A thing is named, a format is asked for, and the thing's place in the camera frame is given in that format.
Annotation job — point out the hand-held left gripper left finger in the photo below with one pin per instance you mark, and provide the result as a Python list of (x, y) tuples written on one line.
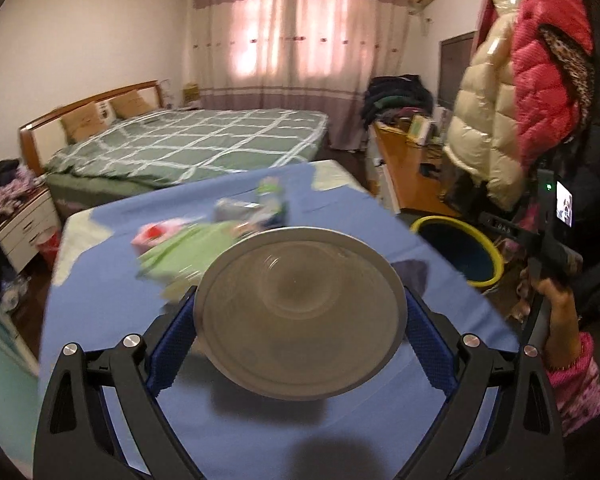
[(172, 341)]

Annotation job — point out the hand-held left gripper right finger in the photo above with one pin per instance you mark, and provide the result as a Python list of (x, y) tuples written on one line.
[(432, 346)]

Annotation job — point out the yellow rimmed trash bin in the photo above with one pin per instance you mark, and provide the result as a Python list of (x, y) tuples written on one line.
[(475, 260)]

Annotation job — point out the round grey bowl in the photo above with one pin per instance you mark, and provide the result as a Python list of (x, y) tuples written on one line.
[(300, 310)]

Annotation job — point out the person's right forearm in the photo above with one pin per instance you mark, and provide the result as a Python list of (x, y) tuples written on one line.
[(577, 390)]

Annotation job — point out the person's right hand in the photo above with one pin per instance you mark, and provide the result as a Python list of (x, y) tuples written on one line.
[(562, 317)]

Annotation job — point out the green snack packet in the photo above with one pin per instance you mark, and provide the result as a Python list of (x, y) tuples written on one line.
[(180, 255)]

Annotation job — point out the pink snack packet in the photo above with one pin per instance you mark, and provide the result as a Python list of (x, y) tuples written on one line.
[(152, 234)]

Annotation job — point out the small grey box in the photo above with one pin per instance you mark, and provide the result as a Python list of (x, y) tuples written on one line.
[(235, 210)]

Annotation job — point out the blue tablecloth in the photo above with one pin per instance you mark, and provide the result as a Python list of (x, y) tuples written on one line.
[(280, 440)]

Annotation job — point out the red plastic bin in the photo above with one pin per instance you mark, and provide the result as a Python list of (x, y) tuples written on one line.
[(49, 247)]

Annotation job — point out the cream puffer jacket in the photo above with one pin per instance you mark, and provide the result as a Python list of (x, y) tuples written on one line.
[(485, 110)]

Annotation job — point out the white shoes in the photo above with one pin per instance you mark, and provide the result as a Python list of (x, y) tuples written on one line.
[(14, 296)]

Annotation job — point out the wooden desk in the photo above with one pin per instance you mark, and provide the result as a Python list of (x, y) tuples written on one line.
[(405, 175)]

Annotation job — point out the green label plastic bottle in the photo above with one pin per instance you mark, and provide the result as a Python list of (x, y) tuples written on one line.
[(272, 192)]

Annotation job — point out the green box on desk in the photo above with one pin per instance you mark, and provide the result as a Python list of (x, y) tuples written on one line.
[(421, 129)]

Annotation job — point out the leopard print scarf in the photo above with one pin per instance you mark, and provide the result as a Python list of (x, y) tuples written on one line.
[(572, 75)]

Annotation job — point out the white nightstand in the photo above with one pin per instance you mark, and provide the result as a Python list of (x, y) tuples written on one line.
[(27, 230)]

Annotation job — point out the bed with green checked cover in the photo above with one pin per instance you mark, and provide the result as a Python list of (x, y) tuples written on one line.
[(190, 145)]

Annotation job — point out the dark television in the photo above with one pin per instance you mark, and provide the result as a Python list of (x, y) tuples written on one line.
[(455, 70)]

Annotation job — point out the pile of dark clothes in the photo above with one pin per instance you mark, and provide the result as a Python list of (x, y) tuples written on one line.
[(397, 92)]

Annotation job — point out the large brown pillow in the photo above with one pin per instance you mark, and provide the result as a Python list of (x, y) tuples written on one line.
[(82, 121)]

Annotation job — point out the small brown pillow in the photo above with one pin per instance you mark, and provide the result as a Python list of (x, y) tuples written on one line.
[(132, 105)]

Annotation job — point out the small white pillow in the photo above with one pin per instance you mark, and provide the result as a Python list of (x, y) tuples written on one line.
[(103, 111)]

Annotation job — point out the wooden bedside cabinet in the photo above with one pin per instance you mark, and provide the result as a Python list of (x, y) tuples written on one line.
[(191, 96)]

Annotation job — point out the pink window curtain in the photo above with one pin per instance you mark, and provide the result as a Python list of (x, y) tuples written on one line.
[(300, 35)]

